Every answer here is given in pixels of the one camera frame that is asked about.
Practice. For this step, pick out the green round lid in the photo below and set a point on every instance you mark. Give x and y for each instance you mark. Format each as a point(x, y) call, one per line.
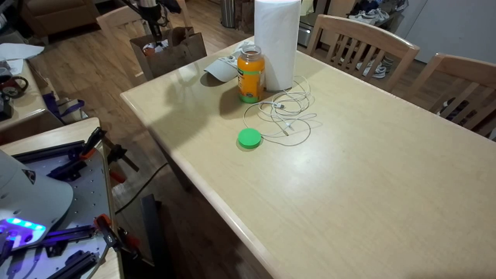
point(249, 138)

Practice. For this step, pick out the white paper towel roll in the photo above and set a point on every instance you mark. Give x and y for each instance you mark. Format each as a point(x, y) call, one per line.
point(277, 47)

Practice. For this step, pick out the white paper sheet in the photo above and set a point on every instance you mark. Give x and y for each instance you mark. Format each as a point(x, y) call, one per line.
point(17, 53)

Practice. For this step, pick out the orange juice bottle green cap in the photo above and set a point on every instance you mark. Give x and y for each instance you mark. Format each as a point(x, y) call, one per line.
point(251, 75)

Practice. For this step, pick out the black orange bar clamp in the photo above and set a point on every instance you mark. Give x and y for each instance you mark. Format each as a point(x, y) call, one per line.
point(79, 155)
point(120, 241)

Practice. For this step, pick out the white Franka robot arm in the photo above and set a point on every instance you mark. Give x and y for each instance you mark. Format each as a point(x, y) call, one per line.
point(31, 202)

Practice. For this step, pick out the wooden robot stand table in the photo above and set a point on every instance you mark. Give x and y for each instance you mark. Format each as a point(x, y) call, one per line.
point(77, 206)

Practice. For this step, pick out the wooden chair back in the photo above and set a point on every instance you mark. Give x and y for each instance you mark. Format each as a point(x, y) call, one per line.
point(361, 39)

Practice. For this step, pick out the white shoes pair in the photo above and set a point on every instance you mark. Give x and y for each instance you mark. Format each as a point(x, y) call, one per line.
point(372, 16)

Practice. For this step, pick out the wooden side desk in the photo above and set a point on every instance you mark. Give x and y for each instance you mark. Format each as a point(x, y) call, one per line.
point(24, 110)

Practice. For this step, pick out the brown paper bag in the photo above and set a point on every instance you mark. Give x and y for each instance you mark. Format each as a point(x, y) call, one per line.
point(179, 51)

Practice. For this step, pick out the purple white bag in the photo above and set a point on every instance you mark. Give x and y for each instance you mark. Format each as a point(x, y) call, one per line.
point(66, 109)

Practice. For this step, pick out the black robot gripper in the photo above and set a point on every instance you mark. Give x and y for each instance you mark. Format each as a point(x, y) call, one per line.
point(148, 11)

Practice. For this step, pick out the grey white sneakers pair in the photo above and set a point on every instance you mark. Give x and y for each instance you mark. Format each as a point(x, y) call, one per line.
point(373, 68)

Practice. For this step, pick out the brown sofa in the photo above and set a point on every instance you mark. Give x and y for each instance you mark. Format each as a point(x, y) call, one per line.
point(55, 13)

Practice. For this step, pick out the wooden slat-back chair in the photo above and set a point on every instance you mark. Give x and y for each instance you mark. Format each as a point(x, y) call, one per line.
point(120, 24)
point(458, 87)

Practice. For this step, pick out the light wooden dining table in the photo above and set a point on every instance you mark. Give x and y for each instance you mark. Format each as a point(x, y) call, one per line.
point(361, 196)

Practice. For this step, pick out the white door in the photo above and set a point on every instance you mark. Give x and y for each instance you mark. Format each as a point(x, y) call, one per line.
point(454, 28)

